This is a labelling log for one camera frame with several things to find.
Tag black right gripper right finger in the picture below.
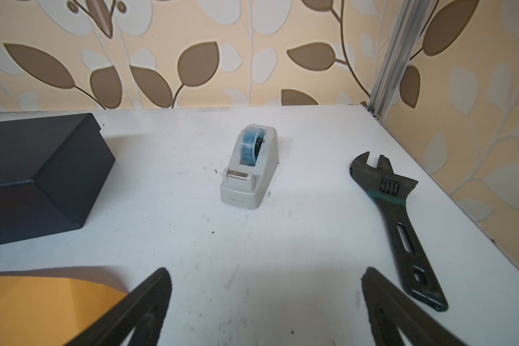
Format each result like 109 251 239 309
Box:
362 267 464 345

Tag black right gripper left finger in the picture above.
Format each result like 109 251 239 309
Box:
67 268 172 345

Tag aluminium frame post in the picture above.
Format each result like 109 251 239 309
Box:
367 0 437 123

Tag black adjustable wrench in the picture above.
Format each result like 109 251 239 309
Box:
350 151 449 312

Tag dark navy gift box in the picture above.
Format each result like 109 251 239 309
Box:
0 113 115 245

